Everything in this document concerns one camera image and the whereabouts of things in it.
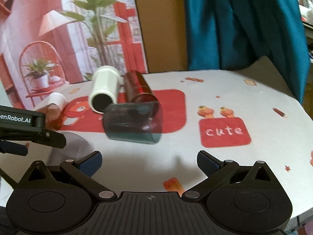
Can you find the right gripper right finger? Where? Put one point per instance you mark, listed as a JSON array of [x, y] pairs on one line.
[[218, 174]]

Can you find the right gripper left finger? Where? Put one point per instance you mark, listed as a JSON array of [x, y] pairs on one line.
[[81, 172]]

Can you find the grey transparent plastic cup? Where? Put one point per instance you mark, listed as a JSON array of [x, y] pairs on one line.
[[76, 148]]

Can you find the brown transparent plastic cup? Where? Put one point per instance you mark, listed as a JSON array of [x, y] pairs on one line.
[[53, 116]]

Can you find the small white paper cup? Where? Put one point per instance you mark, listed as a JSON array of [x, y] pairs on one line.
[[57, 99]]

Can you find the blue-grey transparent plastic cup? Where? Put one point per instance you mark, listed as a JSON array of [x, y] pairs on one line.
[[134, 122]]

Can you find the printed living room backdrop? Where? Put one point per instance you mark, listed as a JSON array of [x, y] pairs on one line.
[[46, 44]]

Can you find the white cartoon print tablecloth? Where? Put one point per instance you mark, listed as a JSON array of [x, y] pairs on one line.
[[244, 116]]

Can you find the white ribbed tumbler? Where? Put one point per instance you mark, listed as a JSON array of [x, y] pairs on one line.
[[106, 82]]

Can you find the teal blue curtain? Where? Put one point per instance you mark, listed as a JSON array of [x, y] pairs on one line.
[[233, 34]]

